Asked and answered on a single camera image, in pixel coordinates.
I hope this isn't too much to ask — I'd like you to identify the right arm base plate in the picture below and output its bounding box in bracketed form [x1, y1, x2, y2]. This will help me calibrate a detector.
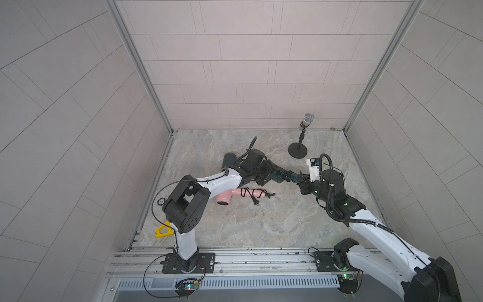
[311, 251, 358, 274]

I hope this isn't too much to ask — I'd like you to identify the pink hair dryer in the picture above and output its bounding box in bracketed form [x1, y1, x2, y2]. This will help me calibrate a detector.
[215, 188, 269, 206]

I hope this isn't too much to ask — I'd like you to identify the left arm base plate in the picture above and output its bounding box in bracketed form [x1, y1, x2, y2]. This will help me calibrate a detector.
[162, 252, 216, 274]

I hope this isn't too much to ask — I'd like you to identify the right circuit board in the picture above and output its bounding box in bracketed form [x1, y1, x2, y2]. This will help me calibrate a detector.
[338, 274, 359, 294]

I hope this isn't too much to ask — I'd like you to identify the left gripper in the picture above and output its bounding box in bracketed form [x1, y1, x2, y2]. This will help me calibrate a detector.
[247, 158, 279, 184]

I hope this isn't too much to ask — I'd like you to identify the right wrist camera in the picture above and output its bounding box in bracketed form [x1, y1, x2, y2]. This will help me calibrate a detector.
[306, 157, 321, 182]

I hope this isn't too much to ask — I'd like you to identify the aluminium rail frame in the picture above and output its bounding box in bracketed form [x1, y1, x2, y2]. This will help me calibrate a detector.
[105, 247, 423, 280]

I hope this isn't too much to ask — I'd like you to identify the microphone on black stand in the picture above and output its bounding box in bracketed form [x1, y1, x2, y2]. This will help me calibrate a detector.
[288, 113, 315, 159]

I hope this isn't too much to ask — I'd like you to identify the circuit board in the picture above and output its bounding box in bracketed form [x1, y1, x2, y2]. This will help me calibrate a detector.
[175, 278, 201, 291]
[338, 274, 359, 294]

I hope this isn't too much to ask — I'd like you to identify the left circuit board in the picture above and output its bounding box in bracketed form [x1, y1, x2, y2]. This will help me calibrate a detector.
[175, 278, 201, 291]

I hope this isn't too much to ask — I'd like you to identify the green hair dryer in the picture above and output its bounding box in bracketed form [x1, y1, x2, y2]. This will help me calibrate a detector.
[270, 169, 304, 184]
[221, 152, 237, 170]

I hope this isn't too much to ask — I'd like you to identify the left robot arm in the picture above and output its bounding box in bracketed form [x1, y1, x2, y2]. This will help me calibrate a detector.
[162, 149, 284, 273]

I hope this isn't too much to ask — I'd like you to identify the yellow triangular plastic piece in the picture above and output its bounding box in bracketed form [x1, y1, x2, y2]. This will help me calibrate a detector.
[155, 221, 175, 239]

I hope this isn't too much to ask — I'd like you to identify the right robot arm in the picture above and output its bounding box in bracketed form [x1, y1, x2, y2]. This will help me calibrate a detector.
[295, 170, 462, 301]

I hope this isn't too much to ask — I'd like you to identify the pink dryer black cord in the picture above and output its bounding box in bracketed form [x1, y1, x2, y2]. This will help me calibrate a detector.
[239, 186, 276, 207]

